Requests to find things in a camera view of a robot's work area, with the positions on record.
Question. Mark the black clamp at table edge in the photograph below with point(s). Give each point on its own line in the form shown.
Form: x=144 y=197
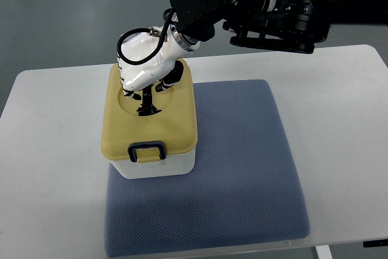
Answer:
x=375 y=243

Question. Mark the yellow box lid black handle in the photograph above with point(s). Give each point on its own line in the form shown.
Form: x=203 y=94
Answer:
x=175 y=125

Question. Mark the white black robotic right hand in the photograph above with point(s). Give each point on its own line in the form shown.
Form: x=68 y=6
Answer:
x=141 y=62

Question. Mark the white storage box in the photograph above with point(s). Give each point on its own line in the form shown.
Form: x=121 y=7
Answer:
x=172 y=165

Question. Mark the white table leg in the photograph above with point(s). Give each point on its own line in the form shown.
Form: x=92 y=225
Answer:
x=323 y=252

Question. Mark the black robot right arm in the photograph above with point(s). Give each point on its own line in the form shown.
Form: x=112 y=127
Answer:
x=279 y=25

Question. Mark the blue grey fabric cushion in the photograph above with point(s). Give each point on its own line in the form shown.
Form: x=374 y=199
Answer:
x=243 y=189

